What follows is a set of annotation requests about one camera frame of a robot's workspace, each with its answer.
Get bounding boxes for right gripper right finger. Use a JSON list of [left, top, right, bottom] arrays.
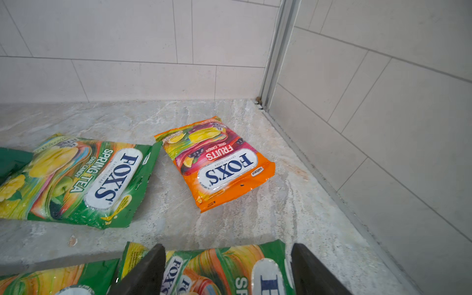
[[291, 243, 352, 295]]

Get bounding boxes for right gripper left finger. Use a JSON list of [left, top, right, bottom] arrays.
[[108, 243, 166, 295]]

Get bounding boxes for green Fox's candy bag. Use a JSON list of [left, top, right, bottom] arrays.
[[1, 259, 119, 295], [117, 240, 295, 295], [1, 133, 161, 230]]

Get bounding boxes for orange Fox's fruits candy bag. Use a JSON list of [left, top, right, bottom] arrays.
[[154, 116, 275, 212]]

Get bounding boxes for green Real crisps bag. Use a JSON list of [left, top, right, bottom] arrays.
[[0, 147, 34, 184]]

